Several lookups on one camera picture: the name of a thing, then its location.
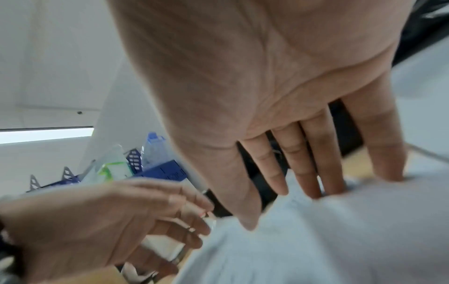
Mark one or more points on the person's left hand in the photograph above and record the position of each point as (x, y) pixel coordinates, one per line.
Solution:
(77, 222)

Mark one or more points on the person's right hand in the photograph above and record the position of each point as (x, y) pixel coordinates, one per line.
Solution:
(245, 69)

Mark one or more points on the white paper packet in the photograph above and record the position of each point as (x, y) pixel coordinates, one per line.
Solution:
(165, 245)

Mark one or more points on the white cloth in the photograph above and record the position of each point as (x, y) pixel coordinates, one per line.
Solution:
(315, 238)

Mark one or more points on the clear bottle with green label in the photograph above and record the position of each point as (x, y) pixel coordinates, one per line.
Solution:
(112, 166)

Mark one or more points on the ceiling light strip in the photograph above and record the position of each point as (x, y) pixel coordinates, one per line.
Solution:
(45, 135)

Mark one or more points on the blue desk organizer basket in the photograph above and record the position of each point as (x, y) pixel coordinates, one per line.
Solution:
(165, 170)

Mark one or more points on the clear bottle with blue cap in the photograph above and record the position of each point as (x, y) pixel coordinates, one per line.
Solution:
(156, 149)

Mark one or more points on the black bag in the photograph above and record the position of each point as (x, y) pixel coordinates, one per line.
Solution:
(424, 25)

